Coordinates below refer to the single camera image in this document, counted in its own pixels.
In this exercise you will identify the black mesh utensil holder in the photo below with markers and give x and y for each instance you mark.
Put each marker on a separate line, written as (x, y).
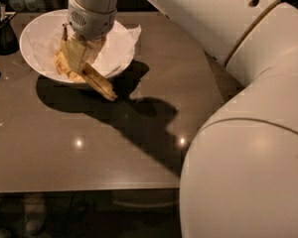
(8, 41)

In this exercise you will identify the white paper liner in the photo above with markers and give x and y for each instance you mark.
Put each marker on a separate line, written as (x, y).
(119, 47)

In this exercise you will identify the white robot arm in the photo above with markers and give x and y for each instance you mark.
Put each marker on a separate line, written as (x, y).
(240, 176)

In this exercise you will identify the left spotted banana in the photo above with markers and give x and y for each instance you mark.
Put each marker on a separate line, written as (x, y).
(62, 67)

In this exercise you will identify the white bowl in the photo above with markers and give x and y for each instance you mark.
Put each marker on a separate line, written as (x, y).
(33, 53)

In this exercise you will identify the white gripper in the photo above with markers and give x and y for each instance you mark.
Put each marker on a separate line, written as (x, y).
(93, 23)

